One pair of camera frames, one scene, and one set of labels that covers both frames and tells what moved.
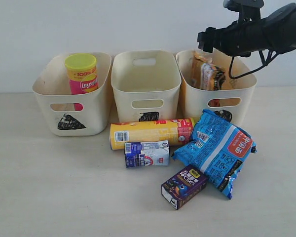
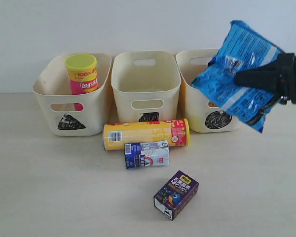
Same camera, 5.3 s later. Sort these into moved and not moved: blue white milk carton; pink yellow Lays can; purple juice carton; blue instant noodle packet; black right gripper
Moved: purple juice carton; black right gripper; blue instant noodle packet
Not moved: pink yellow Lays can; blue white milk carton
